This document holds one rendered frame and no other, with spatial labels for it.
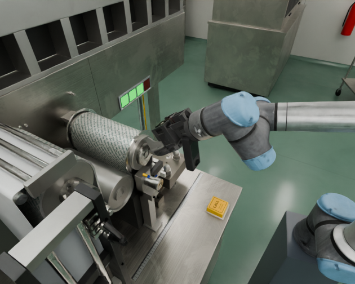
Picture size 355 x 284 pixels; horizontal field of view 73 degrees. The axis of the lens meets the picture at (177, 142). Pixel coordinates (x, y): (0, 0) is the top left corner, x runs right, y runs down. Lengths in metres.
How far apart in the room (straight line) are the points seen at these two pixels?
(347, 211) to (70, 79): 0.99
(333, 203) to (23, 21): 1.05
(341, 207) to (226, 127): 0.53
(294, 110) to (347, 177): 2.23
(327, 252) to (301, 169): 1.90
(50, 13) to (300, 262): 1.16
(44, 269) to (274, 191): 2.12
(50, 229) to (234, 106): 0.39
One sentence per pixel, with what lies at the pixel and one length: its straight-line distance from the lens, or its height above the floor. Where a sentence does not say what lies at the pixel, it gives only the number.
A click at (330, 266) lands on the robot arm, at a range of 0.84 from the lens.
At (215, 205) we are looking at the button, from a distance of 1.04.
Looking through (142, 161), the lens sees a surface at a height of 1.24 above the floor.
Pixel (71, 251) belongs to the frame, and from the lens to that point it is 0.53.
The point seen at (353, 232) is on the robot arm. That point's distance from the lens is 0.80.
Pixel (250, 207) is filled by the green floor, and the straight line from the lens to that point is 2.22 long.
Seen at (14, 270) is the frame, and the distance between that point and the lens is 0.42.
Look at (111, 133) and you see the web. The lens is 0.77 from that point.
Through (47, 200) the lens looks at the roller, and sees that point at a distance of 0.57.
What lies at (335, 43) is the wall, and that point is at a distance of 5.13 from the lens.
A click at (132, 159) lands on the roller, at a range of 0.73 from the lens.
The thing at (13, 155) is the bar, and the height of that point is 1.44.
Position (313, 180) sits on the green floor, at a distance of 2.65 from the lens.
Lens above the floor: 1.78
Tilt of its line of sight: 41 degrees down
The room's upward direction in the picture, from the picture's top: straight up
